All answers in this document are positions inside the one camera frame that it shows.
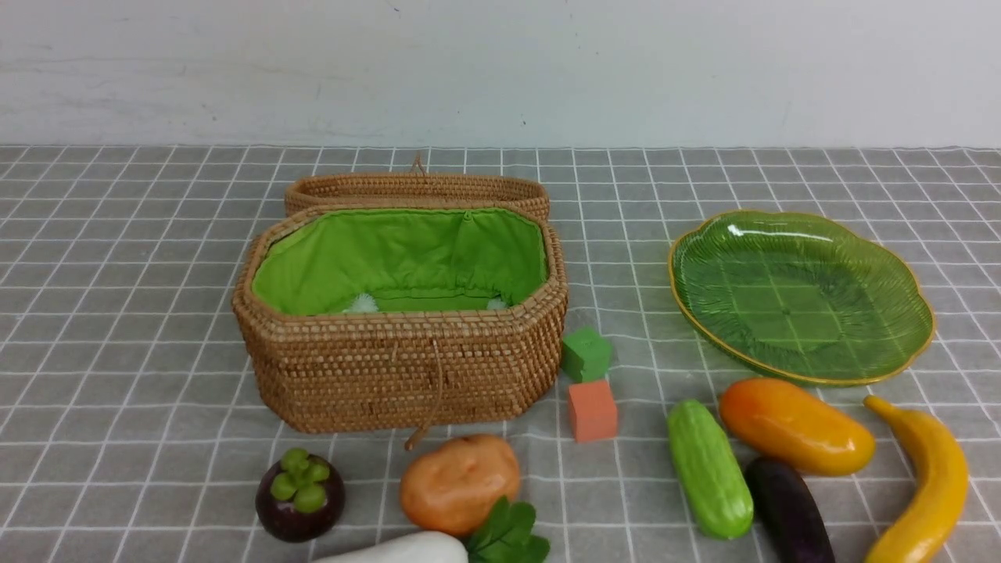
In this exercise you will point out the brown potato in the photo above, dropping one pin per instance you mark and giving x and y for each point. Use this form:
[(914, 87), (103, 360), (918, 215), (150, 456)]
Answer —
[(453, 489)]

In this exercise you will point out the white radish green leaves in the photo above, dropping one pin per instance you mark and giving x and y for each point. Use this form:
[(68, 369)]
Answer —
[(505, 536)]

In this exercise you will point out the light green cucumber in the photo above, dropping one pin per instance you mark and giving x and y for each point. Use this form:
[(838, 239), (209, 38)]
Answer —
[(709, 473)]

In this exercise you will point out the purple mangosteen green top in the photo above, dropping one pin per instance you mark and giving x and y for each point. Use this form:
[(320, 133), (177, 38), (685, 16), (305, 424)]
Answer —
[(300, 498)]

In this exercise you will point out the orange mango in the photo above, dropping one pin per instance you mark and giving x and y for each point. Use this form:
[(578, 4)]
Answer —
[(779, 419)]

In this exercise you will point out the dark purple eggplant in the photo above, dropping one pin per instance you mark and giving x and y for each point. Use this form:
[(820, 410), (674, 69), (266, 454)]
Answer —
[(786, 507)]

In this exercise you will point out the yellow banana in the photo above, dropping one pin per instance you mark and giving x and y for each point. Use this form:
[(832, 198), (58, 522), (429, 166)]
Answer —
[(941, 470)]

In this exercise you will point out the green foam cube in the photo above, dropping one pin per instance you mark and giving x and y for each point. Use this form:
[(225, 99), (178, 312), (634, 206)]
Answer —
[(586, 355)]

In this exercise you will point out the woven rattan basket lid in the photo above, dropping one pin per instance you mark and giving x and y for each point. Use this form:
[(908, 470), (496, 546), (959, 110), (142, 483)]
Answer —
[(319, 190)]

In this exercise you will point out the woven rattan basket green lining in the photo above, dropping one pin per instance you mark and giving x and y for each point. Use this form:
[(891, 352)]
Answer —
[(360, 317)]

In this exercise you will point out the orange foam cube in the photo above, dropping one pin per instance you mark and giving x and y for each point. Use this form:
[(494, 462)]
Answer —
[(592, 411)]

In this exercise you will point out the green glass leaf plate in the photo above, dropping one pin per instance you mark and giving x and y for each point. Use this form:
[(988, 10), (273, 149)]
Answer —
[(799, 297)]

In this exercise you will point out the grey checkered tablecloth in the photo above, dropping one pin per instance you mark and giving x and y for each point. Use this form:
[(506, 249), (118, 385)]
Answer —
[(132, 429)]

